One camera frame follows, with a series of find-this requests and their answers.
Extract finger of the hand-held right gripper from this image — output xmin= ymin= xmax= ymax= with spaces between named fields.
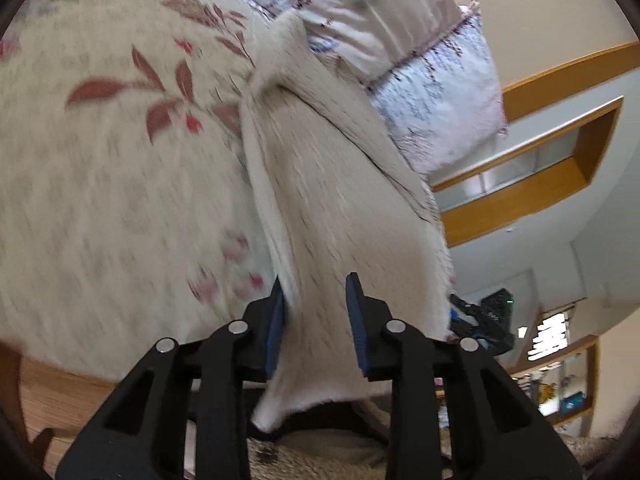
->
xmin=447 ymin=293 xmax=487 ymax=343

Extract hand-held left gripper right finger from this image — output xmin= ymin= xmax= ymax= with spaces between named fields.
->
xmin=345 ymin=272 xmax=584 ymax=480

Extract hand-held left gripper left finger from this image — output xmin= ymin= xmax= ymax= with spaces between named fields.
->
xmin=55 ymin=276 xmax=287 ymax=480

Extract cream knitted garment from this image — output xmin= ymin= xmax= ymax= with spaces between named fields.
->
xmin=239 ymin=10 xmax=455 ymax=434

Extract bright window with blinds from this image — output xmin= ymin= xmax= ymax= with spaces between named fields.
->
xmin=527 ymin=311 xmax=570 ymax=362

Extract wooden shelf with clutter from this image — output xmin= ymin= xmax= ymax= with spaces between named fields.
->
xmin=509 ymin=337 xmax=601 ymax=431

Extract beige patterned fuzzy cloth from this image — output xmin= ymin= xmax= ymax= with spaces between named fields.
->
xmin=247 ymin=392 xmax=453 ymax=480

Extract floral leaf print blanket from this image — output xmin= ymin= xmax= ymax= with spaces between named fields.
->
xmin=0 ymin=0 xmax=282 ymax=386

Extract pink purple patterned pillow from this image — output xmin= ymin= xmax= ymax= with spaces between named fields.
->
xmin=190 ymin=0 xmax=509 ymax=177

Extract wooden window frame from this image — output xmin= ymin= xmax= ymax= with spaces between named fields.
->
xmin=431 ymin=96 xmax=624 ymax=249

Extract wooden wall trim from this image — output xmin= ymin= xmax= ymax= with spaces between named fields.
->
xmin=502 ymin=41 xmax=640 ymax=122

